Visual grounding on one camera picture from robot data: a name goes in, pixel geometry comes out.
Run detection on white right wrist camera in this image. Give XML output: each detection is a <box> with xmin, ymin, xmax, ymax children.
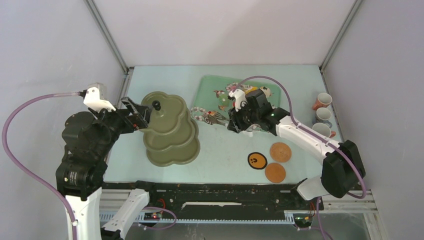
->
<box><xmin>228</xmin><ymin>89</ymin><xmax>248</xmax><ymax>112</ymax></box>

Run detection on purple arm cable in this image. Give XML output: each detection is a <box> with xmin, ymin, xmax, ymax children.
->
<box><xmin>1</xmin><ymin>91</ymin><xmax>88</xmax><ymax>240</ymax></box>
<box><xmin>231</xmin><ymin>75</ymin><xmax>368</xmax><ymax>240</ymax></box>

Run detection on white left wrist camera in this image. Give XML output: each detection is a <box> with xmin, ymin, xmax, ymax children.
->
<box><xmin>83</xmin><ymin>82</ymin><xmax>116</xmax><ymax>113</ymax></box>

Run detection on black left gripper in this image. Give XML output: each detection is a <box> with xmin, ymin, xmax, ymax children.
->
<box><xmin>90</xmin><ymin>94</ymin><xmax>154</xmax><ymax>156</ymax></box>

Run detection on green floral serving tray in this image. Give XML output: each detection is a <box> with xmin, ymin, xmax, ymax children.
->
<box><xmin>190</xmin><ymin>75</ymin><xmax>282</xmax><ymax>124</ymax></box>

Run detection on far orange cup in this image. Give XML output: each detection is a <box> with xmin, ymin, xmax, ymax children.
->
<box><xmin>311</xmin><ymin>92</ymin><xmax>333</xmax><ymax>111</ymax></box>

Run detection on green three-tier serving stand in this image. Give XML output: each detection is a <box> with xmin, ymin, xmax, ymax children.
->
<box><xmin>140</xmin><ymin>91</ymin><xmax>201</xmax><ymax>167</ymax></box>

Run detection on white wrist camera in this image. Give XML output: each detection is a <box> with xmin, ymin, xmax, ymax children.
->
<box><xmin>83</xmin><ymin>82</ymin><xmax>116</xmax><ymax>113</ymax></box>
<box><xmin>228</xmin><ymin>89</ymin><xmax>248</xmax><ymax>112</ymax></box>

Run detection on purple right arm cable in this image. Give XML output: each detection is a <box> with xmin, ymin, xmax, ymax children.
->
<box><xmin>231</xmin><ymin>75</ymin><xmax>368</xmax><ymax>240</ymax></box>

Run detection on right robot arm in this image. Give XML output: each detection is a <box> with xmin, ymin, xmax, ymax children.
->
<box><xmin>227</xmin><ymin>89</ymin><xmax>366</xmax><ymax>209</ymax></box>

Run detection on yellow toy cake slice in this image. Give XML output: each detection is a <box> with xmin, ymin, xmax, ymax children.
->
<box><xmin>243</xmin><ymin>85</ymin><xmax>258</xmax><ymax>95</ymax></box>

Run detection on yellow smiley face coaster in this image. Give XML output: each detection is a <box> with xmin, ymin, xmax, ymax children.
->
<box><xmin>247</xmin><ymin>152</ymin><xmax>268</xmax><ymax>170</ymax></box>

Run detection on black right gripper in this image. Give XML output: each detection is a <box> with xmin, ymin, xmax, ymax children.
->
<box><xmin>227</xmin><ymin>101</ymin><xmax>260</xmax><ymax>134</ymax></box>

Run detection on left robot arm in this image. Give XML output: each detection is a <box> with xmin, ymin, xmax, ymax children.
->
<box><xmin>55</xmin><ymin>96</ymin><xmax>154</xmax><ymax>240</ymax></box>

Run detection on near orange-handled cup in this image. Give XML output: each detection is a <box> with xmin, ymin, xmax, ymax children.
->
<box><xmin>312</xmin><ymin>122</ymin><xmax>337</xmax><ymax>138</ymax></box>

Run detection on metal serving tongs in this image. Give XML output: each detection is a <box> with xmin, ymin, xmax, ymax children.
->
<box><xmin>202</xmin><ymin>111</ymin><xmax>262</xmax><ymax>137</ymax></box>

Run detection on far round cork coaster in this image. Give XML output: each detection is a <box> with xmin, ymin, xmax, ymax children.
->
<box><xmin>269</xmin><ymin>142</ymin><xmax>292</xmax><ymax>163</ymax></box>

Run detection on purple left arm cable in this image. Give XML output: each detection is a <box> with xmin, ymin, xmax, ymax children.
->
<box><xmin>1</xmin><ymin>91</ymin><xmax>88</xmax><ymax>240</ymax></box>

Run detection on near round cork coaster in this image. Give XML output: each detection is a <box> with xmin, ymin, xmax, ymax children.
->
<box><xmin>264</xmin><ymin>162</ymin><xmax>287</xmax><ymax>184</ymax></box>

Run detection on middle white cup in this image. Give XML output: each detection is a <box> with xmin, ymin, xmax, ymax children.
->
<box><xmin>314</xmin><ymin>107</ymin><xmax>333</xmax><ymax>129</ymax></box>

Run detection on round cork coaster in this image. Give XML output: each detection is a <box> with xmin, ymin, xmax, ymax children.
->
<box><xmin>264</xmin><ymin>162</ymin><xmax>287</xmax><ymax>184</ymax></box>
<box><xmin>269</xmin><ymin>142</ymin><xmax>292</xmax><ymax>163</ymax></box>

